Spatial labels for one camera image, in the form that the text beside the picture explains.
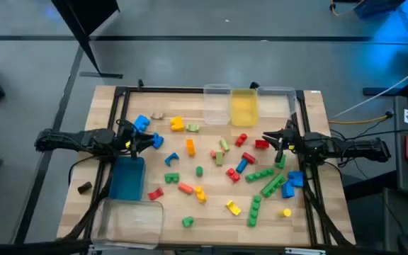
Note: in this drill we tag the light green rounded bar block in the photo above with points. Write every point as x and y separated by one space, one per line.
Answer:
224 144

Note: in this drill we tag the blue arch block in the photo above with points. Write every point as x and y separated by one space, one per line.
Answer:
170 156

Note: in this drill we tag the black frame clamp knob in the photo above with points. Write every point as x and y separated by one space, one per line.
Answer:
254 85
140 84

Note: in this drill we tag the black cylinder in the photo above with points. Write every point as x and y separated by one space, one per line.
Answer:
84 188

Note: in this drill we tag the orange rounded bar block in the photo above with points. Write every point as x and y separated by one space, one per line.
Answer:
185 188

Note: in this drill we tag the tan block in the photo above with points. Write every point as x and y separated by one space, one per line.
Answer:
157 115

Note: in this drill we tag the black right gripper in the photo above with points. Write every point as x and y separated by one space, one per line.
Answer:
294 140

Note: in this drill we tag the green cylinder block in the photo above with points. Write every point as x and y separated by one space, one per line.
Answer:
199 171

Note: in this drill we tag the yellow cylinder block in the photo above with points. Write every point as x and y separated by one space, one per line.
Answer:
285 212

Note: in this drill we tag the small clear plastic bin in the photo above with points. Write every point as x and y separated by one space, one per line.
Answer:
276 104
217 106

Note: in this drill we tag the blue plastic bin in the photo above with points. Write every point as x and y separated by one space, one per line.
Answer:
126 180

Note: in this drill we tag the black stand foot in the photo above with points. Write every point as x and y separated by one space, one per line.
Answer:
395 91

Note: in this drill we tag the black side cart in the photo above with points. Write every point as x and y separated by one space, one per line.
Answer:
406 177

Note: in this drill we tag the blue rounded bar block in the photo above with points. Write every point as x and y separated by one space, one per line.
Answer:
241 166

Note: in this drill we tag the blue square stud block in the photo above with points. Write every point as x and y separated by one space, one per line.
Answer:
141 123

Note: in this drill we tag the orange-red block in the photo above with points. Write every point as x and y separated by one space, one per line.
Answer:
212 154

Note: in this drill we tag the large clear plastic bin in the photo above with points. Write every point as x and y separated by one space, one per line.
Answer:
129 226

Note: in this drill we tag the red arch block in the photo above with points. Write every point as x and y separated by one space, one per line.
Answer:
156 193

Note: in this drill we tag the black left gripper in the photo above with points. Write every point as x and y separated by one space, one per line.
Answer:
127 136

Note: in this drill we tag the long green stud block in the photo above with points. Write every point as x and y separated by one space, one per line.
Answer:
273 185
259 175
254 211

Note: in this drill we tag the yellow stud block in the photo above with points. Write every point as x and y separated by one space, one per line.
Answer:
177 124
200 195

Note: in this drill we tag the yellow arch block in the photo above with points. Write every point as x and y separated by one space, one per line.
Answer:
233 208

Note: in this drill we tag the red stud block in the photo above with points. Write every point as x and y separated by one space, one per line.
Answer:
260 144
232 175
241 140

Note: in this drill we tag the red rounded bar block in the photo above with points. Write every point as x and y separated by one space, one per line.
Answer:
249 158

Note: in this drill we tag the yellow translucent plastic bin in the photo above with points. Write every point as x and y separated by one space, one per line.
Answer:
244 110

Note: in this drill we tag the green two-stud block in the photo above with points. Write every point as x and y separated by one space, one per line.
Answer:
281 163
187 222
171 178

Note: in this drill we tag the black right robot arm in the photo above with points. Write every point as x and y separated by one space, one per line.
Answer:
349 147

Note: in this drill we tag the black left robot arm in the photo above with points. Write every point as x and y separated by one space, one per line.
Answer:
83 140

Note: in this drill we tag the long blue stud block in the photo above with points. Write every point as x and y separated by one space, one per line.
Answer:
288 190

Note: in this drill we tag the black partition panel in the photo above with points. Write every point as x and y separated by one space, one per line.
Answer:
83 17

